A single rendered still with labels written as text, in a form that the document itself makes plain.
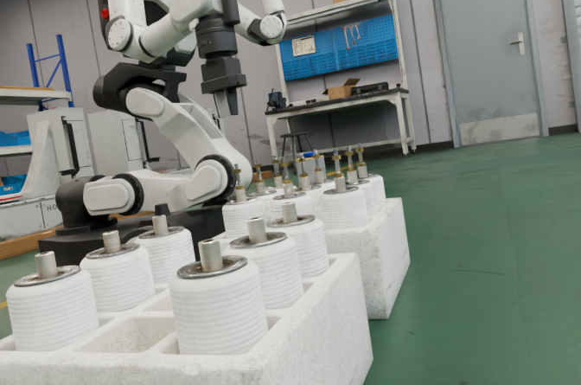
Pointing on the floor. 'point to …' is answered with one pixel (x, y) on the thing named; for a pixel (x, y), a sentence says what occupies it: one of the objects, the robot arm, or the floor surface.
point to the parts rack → (15, 97)
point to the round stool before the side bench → (293, 144)
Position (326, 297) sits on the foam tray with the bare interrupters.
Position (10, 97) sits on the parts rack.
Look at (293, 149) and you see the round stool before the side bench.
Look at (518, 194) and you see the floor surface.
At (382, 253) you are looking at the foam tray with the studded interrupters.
